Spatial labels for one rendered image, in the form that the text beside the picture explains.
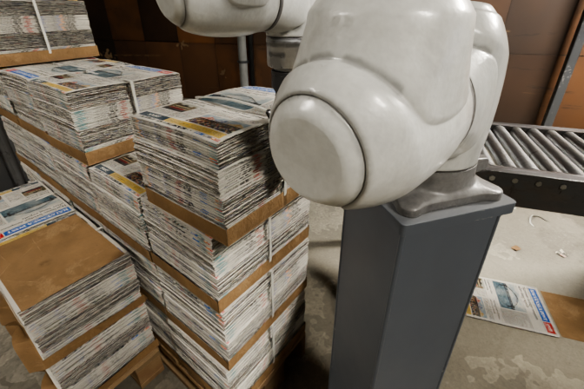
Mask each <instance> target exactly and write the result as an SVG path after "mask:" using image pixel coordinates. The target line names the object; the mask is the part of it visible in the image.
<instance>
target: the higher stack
mask: <svg viewBox="0 0 584 389"><path fill-rule="evenodd" d="M84 4H85V2H84V1H75V0H0V55H2V54H11V53H21V52H31V51H39V50H48V51H49V53H51V50H52V49H67V48H77V47H87V46H95V45H96V44H95V42H94V37H93V35H92V31H91V29H90V26H89V25H90V23H88V22H89V20H85V19H88V17H87V15H88V14H86V13H87V10H86V9H85V7H86V5H84ZM91 59H98V58H95V57H93V56H89V57H82V58H74V59H66V60H58V61H51V62H43V63H28V64H20V65H13V66H5V67H0V71H1V70H6V69H14V68H21V67H28V66H36V65H44V64H53V63H66V62H74V61H81V60H91ZM53 65H54V64H53ZM1 76H2V74H0V108H2V109H4V110H6V111H8V112H10V113H11V114H13V115H17V112H16V110H15V106H14V103H13V101H11V100H10V99H9V96H8V94H7V91H6V90H5V87H4V83H3V78H1ZM1 118H2V121H3V126H4V129H5V130H6V132H7V136H8V137H9V139H11V140H12V141H13V142H14V145H15V149H16V152H17V153H18V154H19V155H20V156H22V157H23V158H25V159H26V160H28V161H29V162H31V163H32V164H34V165H35V166H37V165H36V162H35V160H34V157H33V156H32V154H31V152H30V151H29V148H28V144H26V139H25V137H24V136H23V134H22V130H21V129H23V128H21V126H19V125H17V124H16V123H14V122H13V121H11V120H9V119H8V118H6V117H4V116H1ZM20 164H21V165H22V167H23V170H24V171H25V172H26V174H27V176H28V178H29V179H30V180H29V181H28V183H31V182H33V181H40V182H41V183H42V184H44V183H45V182H44V181H43V178H42V177H41V175H40V174H38V173H37V172H36V171H34V170H33V169H31V168H30V167H28V166H27V165H25V164H24V163H23V162H21V163H20Z"/></svg>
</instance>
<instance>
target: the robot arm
mask: <svg viewBox="0 0 584 389"><path fill-rule="evenodd" d="M156 2H157V4H158V6H159V8H160V10H161V12H162V13H163V14H164V16H165V17H166V18H167V19H169V20H170V21H171V22H172V23H173V24H175V25H177V26H178V27H179V28H180V29H181V30H184V31H186V32H189V33H191V34H195V35H199V36H212V37H234V36H248V35H251V34H254V33H257V32H266V43H267V64H268V66H269V67H270V68H273V69H272V70H271V86H272V88H273V90H274V91H275V100H274V103H273V106H272V109H267V110H266V115H267V117H268V118H269V143H270V149H271V154H272V157H273V160H274V163H275V165H276V167H277V169H278V171H279V173H280V174H281V176H282V178H283V179H284V180H285V181H286V182H287V183H288V185H289V186H290V187H291V188H292V189H293V190H294V191H296V192H297V193H298V194H299V195H300V196H302V197H304V198H306V199H307V200H309V201H312V202H315V203H320V204H322V205H327V206H332V207H342V209H345V210H351V209H361V208H371V207H376V206H379V205H382V204H385V203H388V202H392V203H393V204H394V206H395V208H396V211H397V212H398V213H399V214H400V215H402V216H404V217H407V218H417V217H419V216H421V215H423V214H426V213H428V212H432V211H436V210H441V209H445V208H453V207H458V206H462V205H467V204H471V203H476V202H480V201H500V200H501V197H502V194H503V190H502V189H501V188H500V187H498V186H496V185H494V184H493V183H491V182H489V181H485V180H483V179H482V178H481V177H479V176H477V175H476V174H475V173H476V172H478V171H481V170H483V169H485V168H486V167H487V165H488V157H487V156H485V155H482V154H481V150H482V148H483V146H484V143H485V141H486V140H487V137H488V132H489V130H490V128H491V125H492V122H493V120H494V115H495V112H496V109H497V106H498V103H499V100H500V96H501V91H502V87H503V83H504V79H505V75H506V71H507V66H508V56H509V51H508V36H507V32H506V29H505V25H504V22H503V21H502V18H501V16H500V15H499V14H497V13H496V11H495V9H494V7H493V6H492V5H490V4H488V3H483V2H476V1H470V0H156Z"/></svg>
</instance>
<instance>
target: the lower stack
mask: <svg viewBox="0 0 584 389"><path fill-rule="evenodd" d="M55 193H56V194H57V192H54V193H53V192H52V191H51V190H50V189H49V188H47V187H46V186H45V185H44V184H42V183H41V182H40V181H33V182H31V183H27V184H24V185H22V186H19V187H16V188H12V189H9V190H6V191H3V192H1V193H0V246H2V245H4V244H6V243H9V242H11V241H14V240H16V239H18V238H20V237H23V236H25V235H27V234H30V233H33V232H35V231H37V230H39V229H41V228H43V227H47V226H49V225H50V224H53V223H55V222H58V221H60V220H63V219H65V218H67V217H70V216H72V215H74V214H76V215H78V216H79V217H80V218H81V219H82V220H84V221H85V222H86V223H88V224H89V225H90V226H91V227H93V228H94V229H95V230H96V231H97V232H98V233H99V234H101V235H102V236H103V237H104V238H106V239H107V240H108V241H110V242H111V243H112V244H113V245H114V246H116V247H117V248H118V249H120V250H121V251H122V252H123V253H125V254H124V255H122V256H121V257H119V258H117V259H115V260H113V261H112V262H110V263H108V264H107V265H105V266H103V267H101V268H99V269H97V270H96V271H94V272H93V273H91V274H88V275H86V276H85V277H83V278H82V279H80V280H78V281H76V282H74V283H72V284H70V285H69V286H67V287H65V288H64V289H62V290H60V291H58V292H56V293H54V294H52V295H51V296H49V297H47V298H46V299H44V300H42V301H40V302H39V303H37V304H35V305H34V306H33V307H30V308H28V309H27V310H25V311H23V312H21V310H20V309H19V307H18V306H17V304H16V302H15V301H14V300H13V299H12V297H11V296H10V294H9V292H8V291H7V289H6V288H5V286H4V285H3V283H2V282H1V281H0V291H1V293H3V297H4V296H5V297H4V298H6V299H7V300H6V303H7V304H8V306H9V308H10V310H11V312H13V314H14V316H15V317H16V319H17V321H18V323H19V325H20V326H21V328H22V329H23V331H24V333H25V334H26V336H27V338H28V339H29V341H30V343H31V345H32V346H33V347H34V349H35V351H36V353H37V354H38V356H39V358H40V359H41V361H42V362H43V361H44V360H45V359H47V358H48V357H49V356H51V355H52V354H54V353H56V352H57V351H59V350H60V349H62V348H63V347H64V346H66V345H68V344H69V343H70V342H71V341H73V340H75V339H77V338H78V337H80V336H81V335H83V334H84V333H86V332H88V331H89V330H90V329H92V328H93V327H95V326H97V325H99V324H100V323H102V322H103V321H105V320H106V319H108V318H109V317H111V316H113V315H114V314H116V313H118V312H119V311H121V310H122V309H124V308H125V307H126V306H127V305H129V304H130V303H132V302H133V301H135V300H137V299H138V298H139V297H141V296H142V295H141V294H140V293H139V292H140V289H141V288H140V285H139V284H138V283H139V282H140V281H139V280H138V279H137V276H136V272H135V268H134V264H133V263H132V262H131V257H130V256H129V253H128V252H127V251H126V250H125V249H124V248H123V247H122V246H120V245H119V244H118V243H117V242H116V241H114V240H113V239H112V238H110V237H109V236H108V235H107V234H106V233H104V232H103V228H102V227H99V228H97V227H96V226H95V224H93V223H92V222H91V221H90V220H88V219H87V218H86V217H85V216H83V215H82V214H80V213H79V212H77V211H76V210H75V209H74V208H72V207H71V206H70V205H69V204H68V203H67V202H65V201H64V200H63V199H61V198H60V197H59V196H58V194H57V195H55ZM99 229H102V231H100V230H99ZM149 321H150V319H149V316H148V312H147V309H146V305H145V304H144V303H142V305H140V306H139V307H137V308H136V309H134V310H133V311H131V312H130V313H128V314H126V315H125V316H123V317H122V318H121V319H120V320H118V321H117V322H115V323H114V324H112V325H111V326H109V327H108V328H106V329H105V330H103V331H102V332H100V333H99V334H98V335H97V336H95V337H94V338H92V339H91V340H89V341H87V342H86V343H85V344H83V345H82V346H80V347H78V348H77V349H76V350H75V351H74V352H72V353H70V354H69V355H67V356H66V357H64V358H63V359H61V360H60V361H58V362H57V363H56V364H55V365H53V366H51V367H50V368H48V369H46V372H47V373H48V374H49V376H50V378H51V380H52V381H53V383H54V384H55V386H56V388H57V389H97V388H99V387H100V386H101V385H103V384H104V383H105V382H106V381H108V380H109V379H110V378H111V377H112V376H114V375H115V374H116V373H117V372H119V371H120V370H121V369H122V368H123V367H125V366H126V365H127V364H128V363H129V362H130V361H131V360H133V359H134V358H135V357H136V356H137V354H139V353H140V352H141V351H142V350H143V349H144V348H146V347H147V346H148V345H149V344H150V343H152V342H153V341H154V338H155V337H154V334H153V332H152V331H151V329H152V326H151V325H150V324H151V323H150V322H149ZM163 370H164V365H163V362H162V359H161V356H160V352H159V348H158V346H157V347H156V348H154V349H153V350H152V351H151V352H150V353H148V354H147V355H146V356H145V357H143V358H142V359H141V360H140V361H138V362H137V363H136V364H135V365H134V366H132V367H131V368H130V369H129V370H128V371H127V372H126V373H125V374H123V375H122V376H121V377H120V378H119V379H117V380H116V381H115V382H114V383H112V384H111V385H110V386H109V387H107V388H106V389H114V388H115V387H116V386H117V385H119V384H120V383H121V382H122V381H123V380H124V379H126V378H127V377H128V376H129V375H130V376H131V377H132V378H133V379H134V381H135V382H136V383H137V384H138V385H139V386H140V387H141V388H142V389H143V388H144V387H145V386H146V385H147V384H148V383H149V382H151V381H152V380H153V379H154V378H155V377H156V376H157V375H158V374H160V373H161V372H162V371H163Z"/></svg>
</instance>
